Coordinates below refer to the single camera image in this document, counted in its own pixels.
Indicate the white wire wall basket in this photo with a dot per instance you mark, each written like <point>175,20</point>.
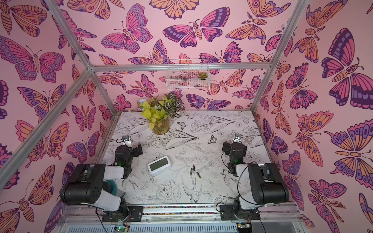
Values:
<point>183,74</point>

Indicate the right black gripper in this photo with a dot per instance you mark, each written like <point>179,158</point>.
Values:
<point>236,146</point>

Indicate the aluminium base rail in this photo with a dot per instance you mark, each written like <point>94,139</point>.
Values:
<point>186,218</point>

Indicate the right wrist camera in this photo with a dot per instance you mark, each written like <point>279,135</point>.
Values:
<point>237,138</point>

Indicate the small succulent in basket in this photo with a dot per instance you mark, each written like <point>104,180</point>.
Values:
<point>202,75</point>

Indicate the green plant in glass vase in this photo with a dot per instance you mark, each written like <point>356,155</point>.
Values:
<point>154,111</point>

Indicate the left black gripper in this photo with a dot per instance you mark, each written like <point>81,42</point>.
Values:
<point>135,150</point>

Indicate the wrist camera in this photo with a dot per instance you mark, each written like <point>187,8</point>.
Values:
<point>126,140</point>
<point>237,138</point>

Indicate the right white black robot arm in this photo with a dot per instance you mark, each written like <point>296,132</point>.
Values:
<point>258,185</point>

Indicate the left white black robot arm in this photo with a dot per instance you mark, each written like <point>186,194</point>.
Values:
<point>96,185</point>

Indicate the dark patterned leaf plant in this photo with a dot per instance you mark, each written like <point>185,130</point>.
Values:
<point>172,105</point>

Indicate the white digital alarm clock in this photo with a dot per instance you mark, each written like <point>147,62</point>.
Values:
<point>159,166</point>

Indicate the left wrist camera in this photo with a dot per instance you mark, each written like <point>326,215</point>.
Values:
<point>126,140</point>

